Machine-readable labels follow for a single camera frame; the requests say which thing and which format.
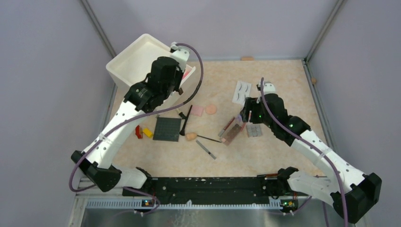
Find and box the white drawer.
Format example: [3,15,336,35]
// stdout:
[160,65,199,109]

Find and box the brown eyeshadow palette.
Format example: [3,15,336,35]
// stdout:
[221,123,243,146]

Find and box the pink square compact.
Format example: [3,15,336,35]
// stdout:
[190,105,204,117]

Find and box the pink bottle white cap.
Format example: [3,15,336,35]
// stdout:
[182,70,191,79]

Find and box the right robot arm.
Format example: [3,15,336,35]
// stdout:
[240,82,382,224]

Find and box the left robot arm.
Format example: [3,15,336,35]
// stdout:
[69,43,202,195]

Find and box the black makeup brush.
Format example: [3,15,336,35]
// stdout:
[179,105,193,136]

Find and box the clear silver pan palette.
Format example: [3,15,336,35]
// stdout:
[246,124,262,138]

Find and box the purple eyelash curler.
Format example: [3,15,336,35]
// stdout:
[235,113,243,123]

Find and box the false eyelashes card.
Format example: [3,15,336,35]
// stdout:
[232,81,252,105]

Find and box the white drawer organizer cabinet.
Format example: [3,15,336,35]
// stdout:
[105,34,176,95]

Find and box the round peach powder puff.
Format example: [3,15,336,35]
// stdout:
[204,104,217,115]

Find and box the dark grey studded baseplate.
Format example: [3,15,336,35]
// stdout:
[153,117,182,142]

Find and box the yellow toy block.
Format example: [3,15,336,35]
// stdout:
[142,128,154,138]

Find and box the grey striped pencil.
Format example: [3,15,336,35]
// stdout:
[196,140,217,160]

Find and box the red owl toy block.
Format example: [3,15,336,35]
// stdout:
[135,125,143,139]

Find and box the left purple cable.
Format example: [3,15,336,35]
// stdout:
[69,43,204,193]

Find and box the wooden block at wall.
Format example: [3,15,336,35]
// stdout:
[240,56,254,61]

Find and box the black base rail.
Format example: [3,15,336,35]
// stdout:
[122,175,302,205]

